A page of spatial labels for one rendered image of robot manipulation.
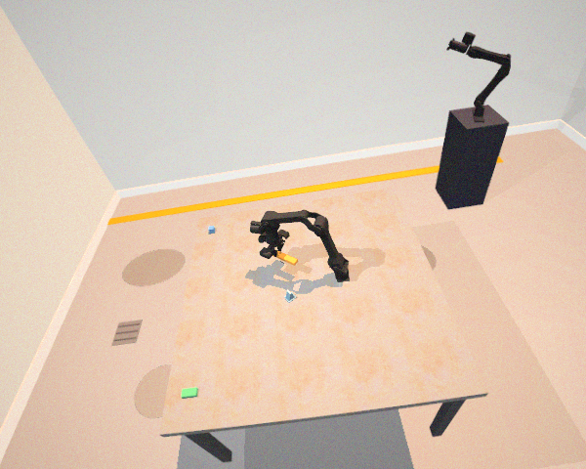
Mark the orange bar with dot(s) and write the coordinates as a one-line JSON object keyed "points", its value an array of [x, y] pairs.
{"points": [[286, 258]]}

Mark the small green block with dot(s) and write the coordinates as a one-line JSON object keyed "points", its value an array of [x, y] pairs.
{"points": [[192, 392]]}

